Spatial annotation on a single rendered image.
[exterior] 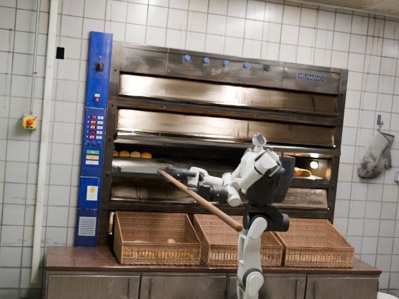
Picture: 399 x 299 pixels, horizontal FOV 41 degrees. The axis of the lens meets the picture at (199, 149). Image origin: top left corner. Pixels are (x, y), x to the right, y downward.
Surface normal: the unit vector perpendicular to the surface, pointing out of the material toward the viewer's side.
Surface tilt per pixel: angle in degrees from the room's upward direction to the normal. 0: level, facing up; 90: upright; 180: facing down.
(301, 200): 70
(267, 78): 90
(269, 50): 90
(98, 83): 90
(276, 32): 90
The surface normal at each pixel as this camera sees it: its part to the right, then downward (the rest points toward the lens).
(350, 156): 0.26, 0.07
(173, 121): 0.27, -0.27
